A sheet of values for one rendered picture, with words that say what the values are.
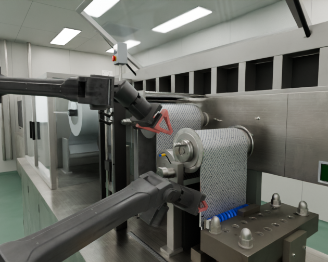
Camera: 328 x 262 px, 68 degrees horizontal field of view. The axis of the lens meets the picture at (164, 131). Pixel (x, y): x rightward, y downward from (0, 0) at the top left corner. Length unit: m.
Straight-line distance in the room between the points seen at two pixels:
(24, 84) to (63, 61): 5.64
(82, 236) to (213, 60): 0.94
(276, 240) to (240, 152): 0.30
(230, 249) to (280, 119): 0.49
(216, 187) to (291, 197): 2.90
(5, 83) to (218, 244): 0.72
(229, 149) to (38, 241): 0.62
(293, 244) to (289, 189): 2.87
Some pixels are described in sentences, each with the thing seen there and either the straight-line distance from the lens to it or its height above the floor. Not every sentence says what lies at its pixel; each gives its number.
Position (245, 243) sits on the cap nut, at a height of 1.04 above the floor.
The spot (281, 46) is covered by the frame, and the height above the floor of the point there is 1.61.
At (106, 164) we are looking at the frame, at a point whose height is 1.16.
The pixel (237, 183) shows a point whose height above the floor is 1.12.
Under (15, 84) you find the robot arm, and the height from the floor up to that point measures 1.45.
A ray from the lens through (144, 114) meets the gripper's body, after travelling 0.67.
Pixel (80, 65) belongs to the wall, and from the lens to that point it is 6.48.
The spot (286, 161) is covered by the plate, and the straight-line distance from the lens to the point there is 0.97.
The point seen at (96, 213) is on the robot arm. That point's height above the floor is 1.19.
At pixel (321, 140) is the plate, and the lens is 0.92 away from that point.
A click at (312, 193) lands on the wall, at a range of 3.57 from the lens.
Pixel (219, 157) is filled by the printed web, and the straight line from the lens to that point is 0.82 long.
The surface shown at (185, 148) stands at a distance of 0.77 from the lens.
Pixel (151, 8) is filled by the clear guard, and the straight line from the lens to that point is 1.24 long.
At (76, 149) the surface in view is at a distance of 1.64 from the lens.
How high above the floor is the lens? 1.38
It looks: 5 degrees down
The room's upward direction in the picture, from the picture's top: straight up
